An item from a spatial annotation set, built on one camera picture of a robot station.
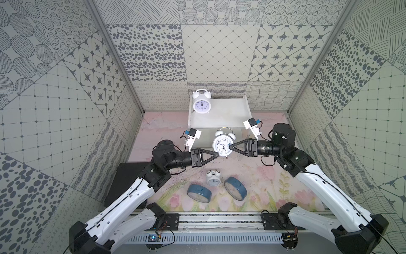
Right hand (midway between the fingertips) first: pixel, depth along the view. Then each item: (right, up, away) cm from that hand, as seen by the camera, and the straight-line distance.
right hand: (230, 150), depth 61 cm
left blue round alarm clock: (-13, -22, +10) cm, 28 cm away
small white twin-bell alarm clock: (-6, -18, +20) cm, 27 cm away
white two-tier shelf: (+1, +16, +13) cm, 20 cm away
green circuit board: (-34, -43, +10) cm, 56 cm away
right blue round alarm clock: (+4, -20, +12) cm, 24 cm away
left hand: (-5, -3, -6) cm, 8 cm away
